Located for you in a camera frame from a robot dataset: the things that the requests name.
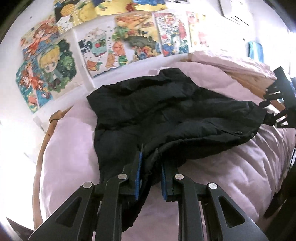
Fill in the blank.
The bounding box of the orange girl top drawing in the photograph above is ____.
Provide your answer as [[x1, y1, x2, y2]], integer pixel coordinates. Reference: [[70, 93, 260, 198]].
[[20, 14, 60, 60]]

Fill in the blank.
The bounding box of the blue jellyfish drawing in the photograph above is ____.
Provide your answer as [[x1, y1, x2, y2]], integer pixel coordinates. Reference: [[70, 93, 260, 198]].
[[132, 0, 167, 11]]

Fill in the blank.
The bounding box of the wooden bed frame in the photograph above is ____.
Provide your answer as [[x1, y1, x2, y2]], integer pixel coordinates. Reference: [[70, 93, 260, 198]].
[[40, 62, 295, 229]]

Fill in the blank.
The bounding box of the white air conditioner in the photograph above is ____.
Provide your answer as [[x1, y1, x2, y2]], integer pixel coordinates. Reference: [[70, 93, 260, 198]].
[[219, 0, 253, 26]]

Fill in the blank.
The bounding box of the blond boy drawing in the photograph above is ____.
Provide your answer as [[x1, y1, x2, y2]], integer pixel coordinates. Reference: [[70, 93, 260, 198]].
[[37, 38, 82, 99]]

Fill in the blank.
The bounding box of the black puffer jacket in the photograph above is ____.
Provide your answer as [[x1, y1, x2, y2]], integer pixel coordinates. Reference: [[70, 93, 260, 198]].
[[87, 68, 267, 230]]

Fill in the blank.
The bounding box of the red-haired girl drawing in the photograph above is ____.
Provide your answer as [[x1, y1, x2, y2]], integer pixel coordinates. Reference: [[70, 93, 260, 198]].
[[16, 58, 53, 113]]

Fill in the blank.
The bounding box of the fish and cup drawing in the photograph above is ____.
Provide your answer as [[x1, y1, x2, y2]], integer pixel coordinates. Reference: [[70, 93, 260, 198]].
[[78, 26, 128, 77]]

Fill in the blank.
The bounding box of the dinosaur flowers drawing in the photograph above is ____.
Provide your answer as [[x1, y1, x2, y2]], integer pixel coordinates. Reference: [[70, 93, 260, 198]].
[[114, 12, 161, 62]]

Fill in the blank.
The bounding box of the yellow moon drawing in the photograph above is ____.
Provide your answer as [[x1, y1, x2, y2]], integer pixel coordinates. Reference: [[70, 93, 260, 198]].
[[53, 0, 97, 34]]

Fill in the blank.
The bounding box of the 2024 dragon drawing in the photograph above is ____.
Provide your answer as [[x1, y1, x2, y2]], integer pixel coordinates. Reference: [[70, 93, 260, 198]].
[[154, 13, 189, 57]]

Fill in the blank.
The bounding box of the yellow beach drawing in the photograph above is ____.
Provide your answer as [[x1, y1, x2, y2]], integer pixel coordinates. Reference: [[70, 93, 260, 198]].
[[92, 0, 135, 16]]

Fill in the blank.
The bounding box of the pink pig drawing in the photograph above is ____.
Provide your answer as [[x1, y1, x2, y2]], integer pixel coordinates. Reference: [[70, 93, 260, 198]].
[[187, 11, 208, 48]]

